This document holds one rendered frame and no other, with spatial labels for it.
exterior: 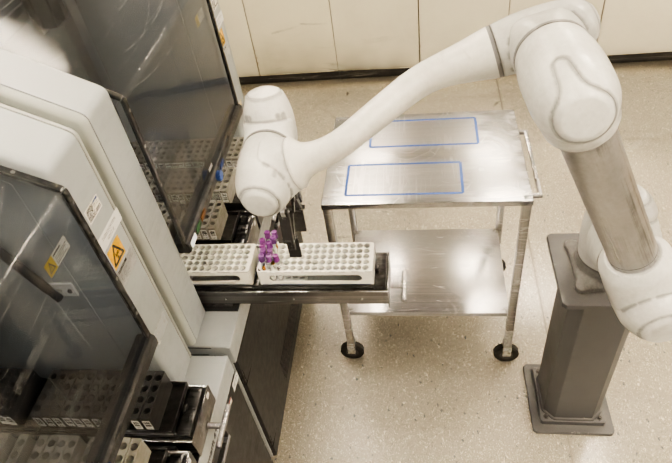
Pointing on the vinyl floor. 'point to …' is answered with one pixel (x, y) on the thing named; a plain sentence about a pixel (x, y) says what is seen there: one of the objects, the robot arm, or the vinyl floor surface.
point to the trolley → (428, 191)
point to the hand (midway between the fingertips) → (297, 235)
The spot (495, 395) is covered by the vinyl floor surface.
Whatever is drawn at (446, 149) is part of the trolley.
